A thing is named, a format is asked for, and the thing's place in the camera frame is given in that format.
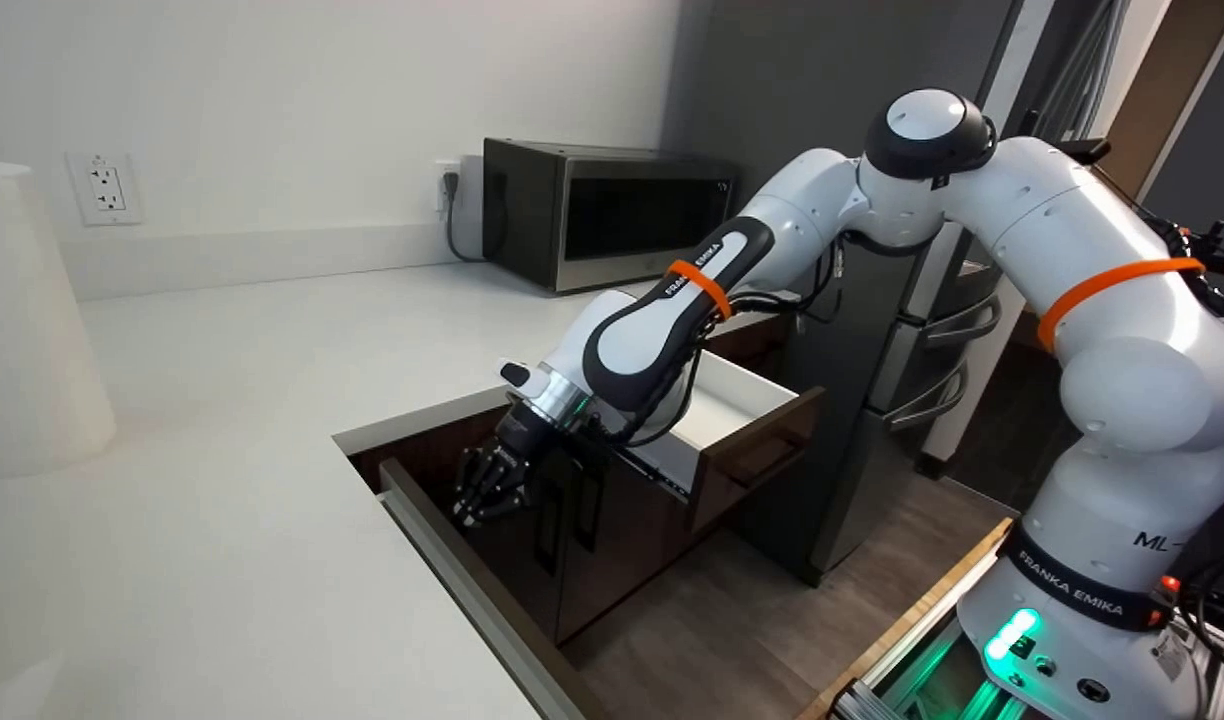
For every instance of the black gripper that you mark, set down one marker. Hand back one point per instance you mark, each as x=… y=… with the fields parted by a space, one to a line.
x=506 y=468

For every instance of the drawer with cutlery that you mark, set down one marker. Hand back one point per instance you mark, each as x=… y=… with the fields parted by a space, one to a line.
x=580 y=550

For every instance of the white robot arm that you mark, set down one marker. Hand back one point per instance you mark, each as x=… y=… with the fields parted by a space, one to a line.
x=1075 y=615

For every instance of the open white right drawer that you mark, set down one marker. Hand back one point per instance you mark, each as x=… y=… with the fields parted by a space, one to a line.
x=737 y=432

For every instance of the stainless steel microwave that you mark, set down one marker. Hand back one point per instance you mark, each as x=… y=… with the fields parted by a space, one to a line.
x=587 y=216

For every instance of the white paper towel roll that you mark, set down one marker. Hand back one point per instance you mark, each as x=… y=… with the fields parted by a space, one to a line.
x=53 y=405

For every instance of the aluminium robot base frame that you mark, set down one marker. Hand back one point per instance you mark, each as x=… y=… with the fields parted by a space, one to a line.
x=932 y=664

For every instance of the white wall power outlet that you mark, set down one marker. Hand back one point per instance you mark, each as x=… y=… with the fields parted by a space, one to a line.
x=104 y=189

